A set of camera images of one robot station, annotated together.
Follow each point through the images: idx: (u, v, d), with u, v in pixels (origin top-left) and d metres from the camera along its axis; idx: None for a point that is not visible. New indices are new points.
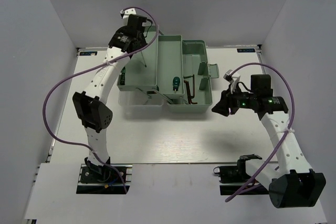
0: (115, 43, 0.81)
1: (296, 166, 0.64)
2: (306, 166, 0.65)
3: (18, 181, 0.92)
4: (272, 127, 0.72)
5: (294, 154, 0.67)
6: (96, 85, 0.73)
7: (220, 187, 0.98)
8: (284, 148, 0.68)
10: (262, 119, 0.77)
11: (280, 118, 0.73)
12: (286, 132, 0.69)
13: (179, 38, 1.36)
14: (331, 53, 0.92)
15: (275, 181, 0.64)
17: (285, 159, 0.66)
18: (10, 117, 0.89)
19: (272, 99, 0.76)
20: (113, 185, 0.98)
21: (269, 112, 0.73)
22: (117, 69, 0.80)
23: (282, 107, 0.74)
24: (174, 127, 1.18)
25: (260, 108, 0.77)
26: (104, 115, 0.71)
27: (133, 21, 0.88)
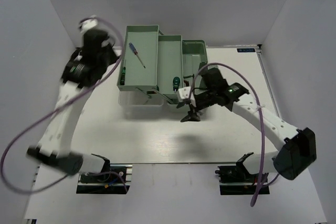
0: (69, 76, 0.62)
1: (287, 132, 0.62)
2: (294, 129, 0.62)
3: (18, 181, 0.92)
4: (247, 113, 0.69)
5: (277, 125, 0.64)
6: (51, 137, 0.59)
7: (220, 187, 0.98)
8: (268, 124, 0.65)
10: (233, 109, 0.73)
11: (248, 99, 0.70)
12: (260, 110, 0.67)
13: (179, 38, 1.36)
14: (330, 53, 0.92)
15: (278, 158, 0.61)
17: (274, 133, 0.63)
18: (10, 117, 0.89)
19: (231, 88, 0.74)
20: (113, 185, 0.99)
21: (235, 99, 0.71)
22: (79, 107, 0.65)
23: (243, 91, 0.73)
24: (174, 127, 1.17)
25: (226, 101, 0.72)
26: (71, 163, 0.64)
27: (88, 41, 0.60)
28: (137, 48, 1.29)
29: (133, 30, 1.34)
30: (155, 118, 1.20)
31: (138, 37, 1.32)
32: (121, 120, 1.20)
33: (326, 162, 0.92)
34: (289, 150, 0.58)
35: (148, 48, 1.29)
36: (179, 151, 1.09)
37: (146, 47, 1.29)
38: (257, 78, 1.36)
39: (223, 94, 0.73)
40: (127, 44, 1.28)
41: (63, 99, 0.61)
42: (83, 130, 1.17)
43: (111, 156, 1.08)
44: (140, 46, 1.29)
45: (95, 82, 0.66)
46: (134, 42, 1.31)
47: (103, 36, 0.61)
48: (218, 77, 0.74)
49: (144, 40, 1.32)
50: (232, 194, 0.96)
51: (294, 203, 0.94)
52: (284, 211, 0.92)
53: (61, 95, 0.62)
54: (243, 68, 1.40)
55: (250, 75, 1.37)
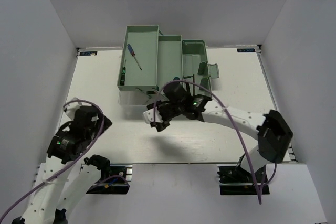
0: (56, 147, 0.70)
1: (256, 121, 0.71)
2: (260, 116, 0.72)
3: (18, 181, 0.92)
4: (216, 117, 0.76)
5: (245, 117, 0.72)
6: (36, 210, 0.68)
7: (220, 187, 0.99)
8: (239, 120, 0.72)
10: (205, 120, 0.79)
11: (213, 105, 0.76)
12: (227, 110, 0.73)
13: (179, 38, 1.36)
14: (329, 53, 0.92)
15: (262, 147, 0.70)
17: (247, 125, 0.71)
18: (10, 116, 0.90)
19: (196, 100, 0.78)
20: (113, 185, 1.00)
21: (202, 110, 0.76)
22: (61, 182, 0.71)
23: (206, 99, 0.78)
24: (174, 128, 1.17)
25: (195, 114, 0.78)
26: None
27: (81, 116, 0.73)
28: (137, 48, 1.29)
29: (133, 30, 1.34)
30: None
31: (138, 38, 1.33)
32: (121, 120, 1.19)
33: (326, 162, 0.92)
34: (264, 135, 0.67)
35: (148, 48, 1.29)
36: (179, 151, 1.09)
37: (146, 48, 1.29)
38: (258, 78, 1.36)
39: (191, 109, 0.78)
40: (127, 45, 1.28)
41: (49, 173, 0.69)
42: None
43: (111, 156, 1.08)
44: (140, 47, 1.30)
45: (77, 153, 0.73)
46: (134, 42, 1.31)
47: (92, 113, 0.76)
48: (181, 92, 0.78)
49: (144, 40, 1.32)
50: (232, 194, 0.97)
51: (294, 203, 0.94)
52: (283, 211, 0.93)
53: (46, 169, 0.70)
54: (243, 68, 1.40)
55: (250, 75, 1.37)
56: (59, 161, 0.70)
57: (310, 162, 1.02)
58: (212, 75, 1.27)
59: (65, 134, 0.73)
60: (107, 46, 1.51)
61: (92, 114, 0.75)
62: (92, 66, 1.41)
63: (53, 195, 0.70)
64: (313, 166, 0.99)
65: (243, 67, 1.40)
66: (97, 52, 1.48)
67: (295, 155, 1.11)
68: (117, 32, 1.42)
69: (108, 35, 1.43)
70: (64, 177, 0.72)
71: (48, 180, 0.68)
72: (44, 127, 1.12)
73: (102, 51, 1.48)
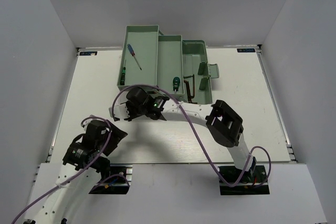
0: (71, 155, 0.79)
1: (206, 112, 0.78)
2: (209, 106, 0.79)
3: (18, 181, 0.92)
4: (174, 114, 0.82)
5: (197, 110, 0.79)
6: (47, 212, 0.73)
7: (220, 187, 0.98)
8: (191, 113, 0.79)
10: (167, 118, 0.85)
11: (170, 104, 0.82)
12: (180, 107, 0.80)
13: (179, 38, 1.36)
14: (329, 53, 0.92)
15: (215, 136, 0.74)
17: (198, 117, 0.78)
18: (10, 116, 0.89)
19: (156, 102, 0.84)
20: (114, 185, 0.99)
21: (161, 109, 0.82)
22: (72, 189, 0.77)
23: (165, 99, 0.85)
24: (174, 128, 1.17)
25: (157, 115, 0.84)
26: None
27: (92, 130, 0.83)
28: (137, 48, 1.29)
29: (133, 30, 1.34)
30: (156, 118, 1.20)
31: (138, 38, 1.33)
32: (121, 120, 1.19)
33: (326, 162, 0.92)
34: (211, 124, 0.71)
35: (148, 48, 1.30)
36: (178, 151, 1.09)
37: (146, 48, 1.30)
38: (258, 78, 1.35)
39: (153, 110, 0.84)
40: (127, 45, 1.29)
41: (63, 178, 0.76)
42: (83, 131, 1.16)
43: (111, 156, 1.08)
44: (139, 47, 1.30)
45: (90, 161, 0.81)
46: (134, 42, 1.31)
47: (102, 127, 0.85)
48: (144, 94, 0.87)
49: (144, 41, 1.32)
50: (232, 194, 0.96)
51: (294, 203, 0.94)
52: (283, 211, 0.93)
53: (61, 174, 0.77)
54: (243, 68, 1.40)
55: (250, 75, 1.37)
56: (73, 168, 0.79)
57: (309, 161, 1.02)
58: (212, 75, 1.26)
59: (79, 145, 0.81)
60: (106, 47, 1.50)
61: (101, 127, 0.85)
62: (92, 66, 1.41)
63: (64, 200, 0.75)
64: (313, 166, 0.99)
65: (243, 67, 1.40)
66: (96, 52, 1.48)
67: (295, 155, 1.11)
68: (117, 32, 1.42)
69: (108, 34, 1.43)
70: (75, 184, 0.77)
71: (62, 184, 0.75)
72: (43, 127, 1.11)
73: (102, 51, 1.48)
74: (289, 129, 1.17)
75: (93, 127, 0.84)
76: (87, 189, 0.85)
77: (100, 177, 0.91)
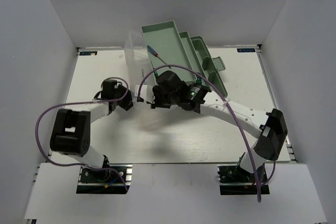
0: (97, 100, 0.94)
1: (260, 119, 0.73)
2: (263, 114, 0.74)
3: (18, 181, 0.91)
4: (216, 110, 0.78)
5: (249, 115, 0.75)
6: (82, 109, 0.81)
7: (220, 187, 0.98)
8: (242, 117, 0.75)
10: (201, 112, 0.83)
11: (213, 98, 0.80)
12: (228, 104, 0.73)
13: (185, 34, 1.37)
14: (329, 53, 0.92)
15: (260, 145, 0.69)
17: (249, 123, 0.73)
18: (10, 116, 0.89)
19: (193, 91, 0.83)
20: (113, 185, 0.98)
21: (202, 102, 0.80)
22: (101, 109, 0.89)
23: (205, 91, 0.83)
24: (175, 127, 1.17)
25: (192, 105, 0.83)
26: (86, 132, 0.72)
27: (107, 85, 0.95)
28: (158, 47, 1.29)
29: (147, 31, 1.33)
30: (157, 118, 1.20)
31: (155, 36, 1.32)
32: (121, 120, 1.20)
33: (326, 162, 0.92)
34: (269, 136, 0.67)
35: (166, 45, 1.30)
36: (179, 150, 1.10)
37: (164, 45, 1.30)
38: (257, 78, 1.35)
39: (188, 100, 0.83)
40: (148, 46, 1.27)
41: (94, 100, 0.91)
42: None
43: (111, 157, 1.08)
44: (159, 46, 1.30)
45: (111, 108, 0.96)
46: (153, 42, 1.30)
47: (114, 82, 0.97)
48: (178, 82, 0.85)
49: (161, 38, 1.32)
50: (232, 194, 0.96)
51: (294, 202, 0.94)
52: (283, 211, 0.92)
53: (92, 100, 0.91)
54: (244, 68, 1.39)
55: (250, 75, 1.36)
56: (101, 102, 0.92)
57: (310, 161, 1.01)
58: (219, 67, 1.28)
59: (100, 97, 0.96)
60: (106, 47, 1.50)
61: (114, 83, 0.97)
62: (91, 66, 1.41)
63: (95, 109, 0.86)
64: (313, 165, 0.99)
65: (243, 67, 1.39)
66: (96, 52, 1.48)
67: (295, 155, 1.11)
68: (117, 32, 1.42)
69: (108, 34, 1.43)
70: (102, 108, 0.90)
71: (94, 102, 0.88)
72: (43, 127, 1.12)
73: (102, 51, 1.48)
74: (290, 129, 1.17)
75: (107, 83, 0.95)
76: (93, 157, 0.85)
77: (101, 162, 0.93)
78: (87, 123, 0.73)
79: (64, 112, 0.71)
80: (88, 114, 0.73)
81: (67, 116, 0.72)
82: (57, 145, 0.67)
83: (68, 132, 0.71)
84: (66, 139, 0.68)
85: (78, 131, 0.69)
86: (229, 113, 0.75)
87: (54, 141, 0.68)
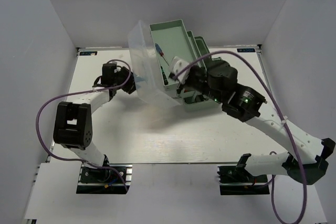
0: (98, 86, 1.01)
1: (316, 150, 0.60)
2: (318, 144, 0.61)
3: (18, 182, 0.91)
4: (269, 128, 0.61)
5: (304, 141, 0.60)
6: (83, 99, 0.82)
7: (220, 187, 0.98)
8: (298, 143, 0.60)
10: (245, 120, 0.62)
11: (269, 112, 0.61)
12: (286, 125, 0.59)
13: (189, 34, 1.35)
14: (329, 53, 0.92)
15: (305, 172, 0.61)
17: (304, 150, 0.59)
18: (10, 116, 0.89)
19: (244, 96, 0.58)
20: (113, 185, 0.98)
21: (257, 115, 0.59)
22: (102, 96, 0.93)
23: (258, 99, 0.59)
24: (175, 127, 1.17)
25: (240, 113, 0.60)
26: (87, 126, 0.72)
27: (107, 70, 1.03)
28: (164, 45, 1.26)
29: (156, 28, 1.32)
30: (157, 119, 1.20)
31: (163, 34, 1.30)
32: (121, 120, 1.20)
33: (326, 162, 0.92)
34: (322, 170, 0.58)
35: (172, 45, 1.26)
36: (179, 150, 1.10)
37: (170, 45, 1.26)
38: (257, 78, 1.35)
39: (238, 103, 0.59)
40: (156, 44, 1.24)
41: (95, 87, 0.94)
42: None
43: (111, 157, 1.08)
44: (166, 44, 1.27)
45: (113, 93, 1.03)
46: (160, 40, 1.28)
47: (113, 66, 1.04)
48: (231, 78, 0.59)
49: (169, 37, 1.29)
50: (232, 194, 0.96)
51: (294, 202, 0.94)
52: (283, 212, 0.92)
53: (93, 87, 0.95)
54: (243, 68, 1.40)
55: (250, 76, 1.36)
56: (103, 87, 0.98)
57: None
58: None
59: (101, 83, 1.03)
60: (106, 47, 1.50)
61: (114, 67, 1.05)
62: (91, 66, 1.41)
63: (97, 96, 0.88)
64: None
65: (243, 68, 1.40)
66: (96, 52, 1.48)
67: None
68: (117, 32, 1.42)
69: (108, 34, 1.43)
70: (103, 95, 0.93)
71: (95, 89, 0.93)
72: (43, 127, 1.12)
73: (102, 51, 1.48)
74: None
75: (106, 67, 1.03)
76: (93, 155, 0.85)
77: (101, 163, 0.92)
78: (88, 116, 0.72)
79: (65, 105, 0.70)
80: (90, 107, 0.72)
81: (69, 109, 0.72)
82: (60, 138, 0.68)
83: (70, 125, 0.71)
84: (69, 134, 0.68)
85: (79, 125, 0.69)
86: (287, 135, 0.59)
87: (57, 134, 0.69)
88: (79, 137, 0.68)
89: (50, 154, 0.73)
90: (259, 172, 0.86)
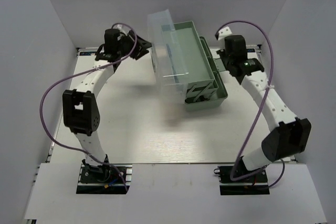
0: (101, 57, 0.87)
1: (286, 118, 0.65)
2: (292, 116, 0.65)
3: (17, 182, 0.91)
4: (253, 88, 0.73)
5: (279, 108, 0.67)
6: (87, 83, 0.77)
7: (220, 187, 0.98)
8: (269, 106, 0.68)
10: (241, 83, 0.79)
11: (260, 77, 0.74)
12: (268, 88, 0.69)
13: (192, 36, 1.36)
14: (328, 53, 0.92)
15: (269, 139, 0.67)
17: (273, 114, 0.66)
18: (10, 116, 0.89)
19: (248, 62, 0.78)
20: (113, 185, 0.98)
21: (248, 74, 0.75)
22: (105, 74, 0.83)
23: (259, 67, 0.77)
24: (175, 127, 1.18)
25: (238, 72, 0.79)
26: (94, 114, 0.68)
27: (109, 39, 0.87)
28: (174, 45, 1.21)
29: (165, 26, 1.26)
30: (157, 119, 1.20)
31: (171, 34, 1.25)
32: (121, 120, 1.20)
33: (325, 162, 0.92)
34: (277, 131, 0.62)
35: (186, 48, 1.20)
36: (179, 150, 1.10)
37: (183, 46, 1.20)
38: None
39: (237, 66, 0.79)
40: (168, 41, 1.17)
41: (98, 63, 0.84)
42: None
43: (111, 157, 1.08)
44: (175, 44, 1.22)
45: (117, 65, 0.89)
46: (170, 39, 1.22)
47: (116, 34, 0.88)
48: (241, 49, 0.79)
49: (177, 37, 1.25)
50: (232, 194, 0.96)
51: (293, 202, 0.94)
52: (283, 212, 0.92)
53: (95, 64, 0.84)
54: None
55: None
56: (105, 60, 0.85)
57: (311, 161, 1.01)
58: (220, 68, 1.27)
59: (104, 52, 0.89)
60: None
61: (117, 34, 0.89)
62: (91, 66, 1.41)
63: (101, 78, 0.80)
64: (314, 165, 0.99)
65: None
66: (96, 52, 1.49)
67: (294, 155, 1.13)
68: None
69: None
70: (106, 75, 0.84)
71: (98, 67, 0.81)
72: (43, 127, 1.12)
73: None
74: None
75: (108, 34, 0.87)
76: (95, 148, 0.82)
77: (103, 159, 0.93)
78: (94, 104, 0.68)
79: (70, 95, 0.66)
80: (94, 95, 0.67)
81: (74, 96, 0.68)
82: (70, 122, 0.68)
83: (77, 110, 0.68)
84: (79, 120, 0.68)
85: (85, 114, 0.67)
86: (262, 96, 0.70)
87: (67, 118, 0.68)
88: (87, 126, 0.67)
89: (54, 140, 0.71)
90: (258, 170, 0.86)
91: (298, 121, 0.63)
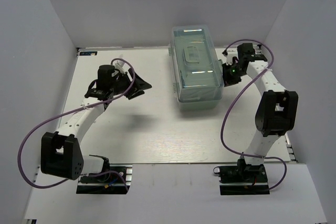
0: (91, 94, 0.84)
1: (277, 88, 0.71)
2: (282, 89, 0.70)
3: (18, 182, 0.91)
4: (254, 71, 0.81)
5: (270, 82, 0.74)
6: (71, 125, 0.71)
7: (220, 187, 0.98)
8: (263, 80, 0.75)
10: (248, 72, 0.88)
11: (260, 64, 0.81)
12: (265, 70, 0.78)
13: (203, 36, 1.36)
14: (328, 53, 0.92)
15: (259, 108, 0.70)
17: (266, 86, 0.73)
18: (11, 116, 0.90)
19: (254, 54, 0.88)
20: (113, 185, 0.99)
21: (251, 61, 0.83)
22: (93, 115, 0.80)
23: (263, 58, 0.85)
24: (174, 127, 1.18)
25: (245, 63, 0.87)
26: (75, 161, 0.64)
27: (103, 75, 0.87)
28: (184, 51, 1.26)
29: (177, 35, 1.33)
30: (157, 119, 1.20)
31: (184, 40, 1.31)
32: (121, 120, 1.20)
33: (325, 162, 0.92)
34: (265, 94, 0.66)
35: (200, 55, 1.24)
36: (179, 150, 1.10)
37: (197, 54, 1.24)
38: None
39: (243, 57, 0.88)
40: (178, 51, 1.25)
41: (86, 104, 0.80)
42: None
43: (110, 157, 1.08)
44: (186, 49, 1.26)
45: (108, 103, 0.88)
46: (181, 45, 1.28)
47: (111, 71, 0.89)
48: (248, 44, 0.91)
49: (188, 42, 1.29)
50: (232, 194, 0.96)
51: (293, 202, 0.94)
52: (283, 211, 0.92)
53: (84, 102, 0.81)
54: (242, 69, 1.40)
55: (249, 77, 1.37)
56: (96, 98, 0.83)
57: (311, 161, 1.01)
58: None
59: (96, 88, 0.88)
60: (106, 47, 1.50)
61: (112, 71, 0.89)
62: (92, 66, 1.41)
63: (87, 118, 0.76)
64: (314, 166, 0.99)
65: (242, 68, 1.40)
66: (96, 52, 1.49)
67: (294, 155, 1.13)
68: (117, 32, 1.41)
69: (108, 34, 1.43)
70: (94, 115, 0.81)
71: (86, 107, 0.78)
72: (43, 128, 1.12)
73: (102, 51, 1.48)
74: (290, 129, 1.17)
75: (103, 70, 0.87)
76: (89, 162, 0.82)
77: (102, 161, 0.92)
78: (76, 150, 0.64)
79: (50, 138, 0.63)
80: (76, 140, 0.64)
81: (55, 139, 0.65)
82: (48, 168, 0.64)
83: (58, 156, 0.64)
84: (59, 165, 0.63)
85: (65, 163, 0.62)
86: (259, 73, 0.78)
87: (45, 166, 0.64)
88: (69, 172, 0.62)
89: (33, 186, 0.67)
90: (257, 162, 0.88)
91: (286, 93, 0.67)
